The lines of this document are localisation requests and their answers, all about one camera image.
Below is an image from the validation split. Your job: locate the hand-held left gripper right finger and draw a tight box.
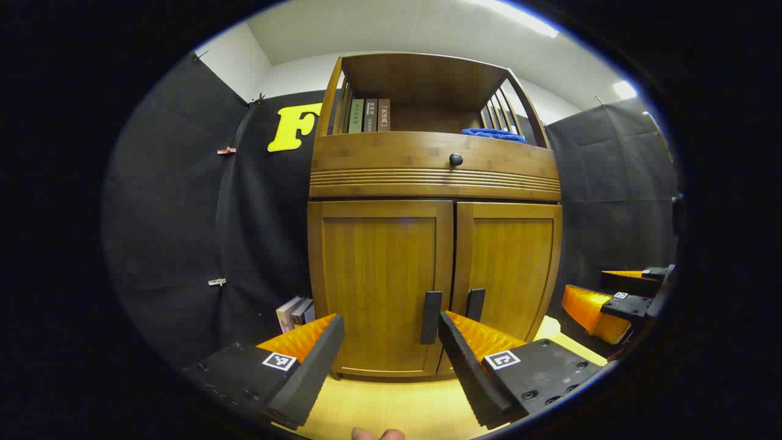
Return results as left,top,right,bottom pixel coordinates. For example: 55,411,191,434
437,310,608,428

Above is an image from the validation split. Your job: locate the wooden drawer with black knob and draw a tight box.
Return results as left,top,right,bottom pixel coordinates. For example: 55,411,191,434
310,131,561,201

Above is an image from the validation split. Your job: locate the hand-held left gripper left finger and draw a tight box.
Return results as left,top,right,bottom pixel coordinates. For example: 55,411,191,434
182,313,346,430

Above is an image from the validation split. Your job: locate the blue folded cloth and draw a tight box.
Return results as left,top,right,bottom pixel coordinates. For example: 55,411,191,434
461,127,527,144

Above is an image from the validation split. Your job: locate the wooden double-door shoe cabinet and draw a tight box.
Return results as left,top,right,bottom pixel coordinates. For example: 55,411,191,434
307,52,563,381

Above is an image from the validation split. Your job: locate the black backdrop cloth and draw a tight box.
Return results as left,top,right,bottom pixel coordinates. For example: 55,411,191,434
103,54,680,367

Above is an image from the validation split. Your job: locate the pale pink book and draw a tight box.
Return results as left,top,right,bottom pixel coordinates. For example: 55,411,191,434
276,296,304,334

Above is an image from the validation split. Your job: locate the wooden shoe cabinet door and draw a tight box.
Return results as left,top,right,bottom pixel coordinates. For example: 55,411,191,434
436,202,563,376
307,200,454,376

